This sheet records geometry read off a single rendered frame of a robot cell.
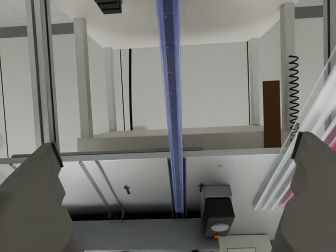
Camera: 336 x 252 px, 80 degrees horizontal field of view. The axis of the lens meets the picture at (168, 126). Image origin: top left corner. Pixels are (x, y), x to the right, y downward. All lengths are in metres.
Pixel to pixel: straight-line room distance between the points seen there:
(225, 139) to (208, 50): 1.50
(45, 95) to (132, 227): 0.39
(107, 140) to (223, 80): 1.53
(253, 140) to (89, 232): 0.50
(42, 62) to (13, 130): 1.97
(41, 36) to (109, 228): 0.48
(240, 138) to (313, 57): 1.80
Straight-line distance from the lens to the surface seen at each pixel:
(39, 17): 0.65
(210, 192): 0.31
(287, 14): 0.78
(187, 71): 2.00
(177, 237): 0.37
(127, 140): 0.65
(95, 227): 0.41
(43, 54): 0.62
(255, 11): 0.79
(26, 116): 2.45
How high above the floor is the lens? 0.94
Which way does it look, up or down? 3 degrees up
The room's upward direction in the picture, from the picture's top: 177 degrees clockwise
